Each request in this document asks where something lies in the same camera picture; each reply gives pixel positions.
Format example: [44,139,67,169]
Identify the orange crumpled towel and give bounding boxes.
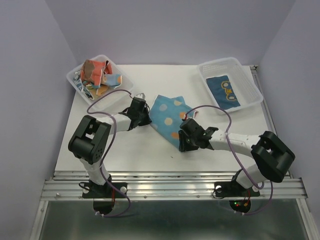
[80,59,113,88]

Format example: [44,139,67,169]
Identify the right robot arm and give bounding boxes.
[178,118,296,195]

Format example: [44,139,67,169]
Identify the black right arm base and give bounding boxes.
[212,181,260,199]

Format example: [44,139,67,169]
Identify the aluminium mounting rail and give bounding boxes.
[40,171,308,201]

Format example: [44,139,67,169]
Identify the white empty plastic basket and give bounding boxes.
[196,57,264,113]

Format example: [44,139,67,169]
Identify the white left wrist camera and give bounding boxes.
[135,92,146,100]

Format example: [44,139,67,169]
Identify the small patterned towels in basket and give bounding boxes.
[73,70,123,100]

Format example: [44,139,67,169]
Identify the white basket with towels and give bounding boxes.
[66,55,134,111]

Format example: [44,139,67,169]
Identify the light blue polka dot towel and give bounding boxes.
[149,95,192,149]

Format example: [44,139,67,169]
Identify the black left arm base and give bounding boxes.
[78,180,126,199]

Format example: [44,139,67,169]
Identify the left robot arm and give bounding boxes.
[68,97,152,197]

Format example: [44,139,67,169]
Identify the yellow tiger towel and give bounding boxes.
[205,75,240,110]

